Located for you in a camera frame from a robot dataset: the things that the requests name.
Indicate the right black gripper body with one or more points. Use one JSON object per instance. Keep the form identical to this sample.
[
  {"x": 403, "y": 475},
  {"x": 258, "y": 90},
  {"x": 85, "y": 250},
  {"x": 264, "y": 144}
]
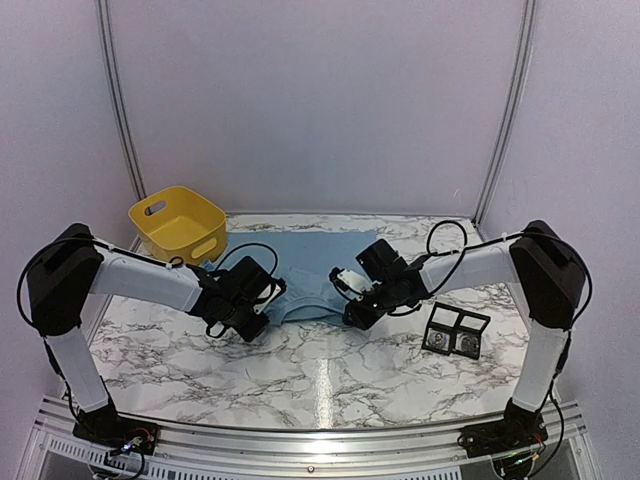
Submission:
[{"x": 386, "y": 301}]

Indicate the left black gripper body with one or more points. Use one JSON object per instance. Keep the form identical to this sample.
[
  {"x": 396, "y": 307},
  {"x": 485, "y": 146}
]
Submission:
[{"x": 236, "y": 319}]

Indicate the light blue printed t-shirt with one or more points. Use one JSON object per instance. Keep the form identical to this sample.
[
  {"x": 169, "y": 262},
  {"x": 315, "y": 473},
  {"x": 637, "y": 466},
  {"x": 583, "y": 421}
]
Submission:
[{"x": 304, "y": 260}]

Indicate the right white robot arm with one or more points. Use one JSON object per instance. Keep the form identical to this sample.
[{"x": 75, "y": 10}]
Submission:
[{"x": 554, "y": 278}]

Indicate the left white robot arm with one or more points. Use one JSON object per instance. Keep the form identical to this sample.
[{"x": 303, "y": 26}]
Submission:
[{"x": 60, "y": 277}]

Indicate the left black brooch display box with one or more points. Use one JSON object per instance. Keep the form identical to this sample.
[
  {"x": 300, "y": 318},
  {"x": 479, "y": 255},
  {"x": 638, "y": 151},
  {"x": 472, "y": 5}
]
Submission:
[{"x": 442, "y": 319}]

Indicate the portrait brooch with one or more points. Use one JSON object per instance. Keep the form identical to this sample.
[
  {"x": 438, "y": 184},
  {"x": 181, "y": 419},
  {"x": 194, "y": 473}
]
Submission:
[{"x": 438, "y": 340}]

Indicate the yellow plastic basket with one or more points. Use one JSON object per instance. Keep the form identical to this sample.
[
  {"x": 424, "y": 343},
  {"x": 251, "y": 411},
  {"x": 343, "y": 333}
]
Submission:
[{"x": 178, "y": 222}]

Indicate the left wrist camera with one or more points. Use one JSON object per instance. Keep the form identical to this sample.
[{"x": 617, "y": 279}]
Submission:
[{"x": 252, "y": 285}]

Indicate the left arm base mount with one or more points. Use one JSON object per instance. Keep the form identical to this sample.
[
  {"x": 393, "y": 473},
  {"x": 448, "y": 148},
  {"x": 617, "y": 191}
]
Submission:
[{"x": 125, "y": 436}]

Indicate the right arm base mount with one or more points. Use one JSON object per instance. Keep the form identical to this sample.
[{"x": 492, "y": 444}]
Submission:
[{"x": 499, "y": 436}]

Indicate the front aluminium rail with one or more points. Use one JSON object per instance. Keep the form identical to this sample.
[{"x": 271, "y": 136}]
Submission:
[{"x": 433, "y": 450}]

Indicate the right aluminium frame post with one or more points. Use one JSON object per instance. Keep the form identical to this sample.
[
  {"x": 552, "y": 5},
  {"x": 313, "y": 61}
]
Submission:
[{"x": 515, "y": 92}]

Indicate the aluminium frame post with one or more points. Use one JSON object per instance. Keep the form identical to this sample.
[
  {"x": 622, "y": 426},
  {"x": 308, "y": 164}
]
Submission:
[
  {"x": 113, "y": 79},
  {"x": 515, "y": 92}
]

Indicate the left aluminium frame post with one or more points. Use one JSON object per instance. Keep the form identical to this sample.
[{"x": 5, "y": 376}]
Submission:
[{"x": 113, "y": 79}]

